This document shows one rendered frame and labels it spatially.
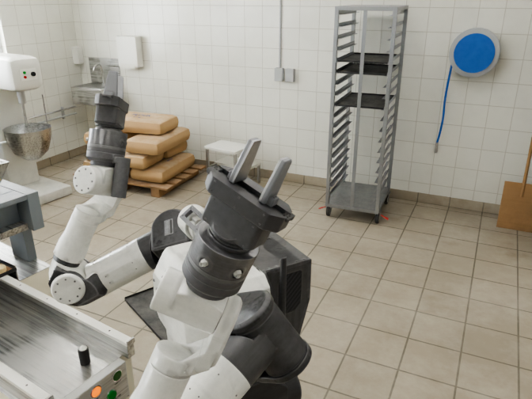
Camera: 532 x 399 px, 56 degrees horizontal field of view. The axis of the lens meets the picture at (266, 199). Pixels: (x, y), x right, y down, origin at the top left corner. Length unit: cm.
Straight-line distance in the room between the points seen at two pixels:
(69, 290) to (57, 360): 53
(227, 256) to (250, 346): 28
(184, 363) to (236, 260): 18
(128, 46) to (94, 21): 63
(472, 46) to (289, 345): 396
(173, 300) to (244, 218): 17
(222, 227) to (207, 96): 508
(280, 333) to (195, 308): 24
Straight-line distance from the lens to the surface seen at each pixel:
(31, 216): 219
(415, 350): 313
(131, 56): 606
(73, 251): 127
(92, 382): 165
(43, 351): 182
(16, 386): 164
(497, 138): 491
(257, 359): 88
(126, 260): 126
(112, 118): 121
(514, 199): 479
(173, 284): 71
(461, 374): 304
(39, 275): 230
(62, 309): 189
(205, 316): 71
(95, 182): 118
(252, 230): 62
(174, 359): 74
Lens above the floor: 190
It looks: 22 degrees down
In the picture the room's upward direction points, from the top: straight up
